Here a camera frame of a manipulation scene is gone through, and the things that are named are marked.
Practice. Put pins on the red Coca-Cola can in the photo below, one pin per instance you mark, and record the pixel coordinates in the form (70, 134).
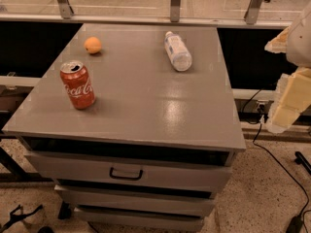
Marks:
(77, 84)

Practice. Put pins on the grey drawer cabinet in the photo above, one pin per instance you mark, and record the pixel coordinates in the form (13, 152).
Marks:
(181, 129)

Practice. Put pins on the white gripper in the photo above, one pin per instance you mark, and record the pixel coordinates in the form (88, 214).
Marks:
(299, 43)

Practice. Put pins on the clear plastic water bottle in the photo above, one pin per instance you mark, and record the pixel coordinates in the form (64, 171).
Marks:
(177, 52)

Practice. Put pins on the black drawer handle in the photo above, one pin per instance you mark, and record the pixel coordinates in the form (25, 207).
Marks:
(125, 175)

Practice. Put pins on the orange fruit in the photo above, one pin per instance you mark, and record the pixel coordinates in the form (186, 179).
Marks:
(92, 45)

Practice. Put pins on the metal window railing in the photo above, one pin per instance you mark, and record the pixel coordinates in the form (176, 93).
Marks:
(221, 13)

